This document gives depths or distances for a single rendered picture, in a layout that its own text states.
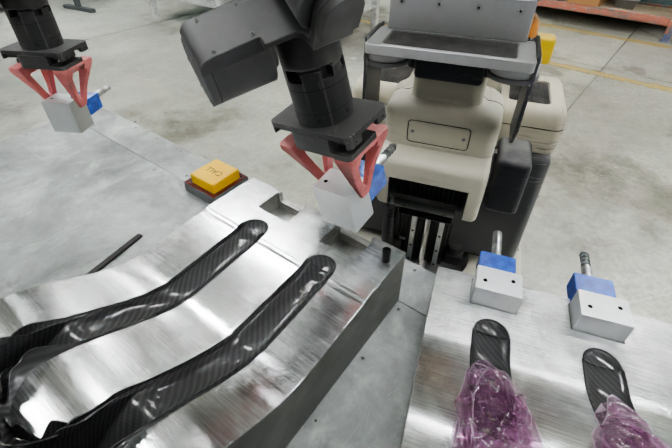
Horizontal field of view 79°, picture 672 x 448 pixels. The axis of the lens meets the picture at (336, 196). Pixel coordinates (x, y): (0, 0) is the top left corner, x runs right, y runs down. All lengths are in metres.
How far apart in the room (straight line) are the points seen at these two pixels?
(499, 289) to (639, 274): 1.56
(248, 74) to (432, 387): 0.31
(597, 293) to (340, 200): 0.31
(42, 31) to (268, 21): 0.49
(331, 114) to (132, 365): 0.28
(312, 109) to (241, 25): 0.10
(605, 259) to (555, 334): 1.52
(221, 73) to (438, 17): 0.47
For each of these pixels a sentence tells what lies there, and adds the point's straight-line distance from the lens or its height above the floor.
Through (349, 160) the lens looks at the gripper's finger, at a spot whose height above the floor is 1.04.
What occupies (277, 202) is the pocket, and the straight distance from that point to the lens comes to 0.59.
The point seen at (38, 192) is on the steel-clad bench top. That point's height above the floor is 0.80.
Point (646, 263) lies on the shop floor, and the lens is 2.11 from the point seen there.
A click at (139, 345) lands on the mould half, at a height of 0.91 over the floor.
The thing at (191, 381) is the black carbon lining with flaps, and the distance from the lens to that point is 0.41.
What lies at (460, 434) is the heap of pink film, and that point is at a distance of 0.38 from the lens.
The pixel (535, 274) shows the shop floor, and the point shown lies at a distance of 1.83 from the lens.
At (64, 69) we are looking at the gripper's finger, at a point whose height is 1.02.
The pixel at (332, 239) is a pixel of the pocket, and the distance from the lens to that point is 0.53.
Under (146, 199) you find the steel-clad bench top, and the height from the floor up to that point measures 0.80.
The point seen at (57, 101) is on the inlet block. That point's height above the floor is 0.96.
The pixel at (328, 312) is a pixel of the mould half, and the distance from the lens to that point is 0.44.
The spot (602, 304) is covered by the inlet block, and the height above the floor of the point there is 0.88.
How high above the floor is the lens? 1.24
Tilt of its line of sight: 38 degrees down
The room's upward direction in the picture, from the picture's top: straight up
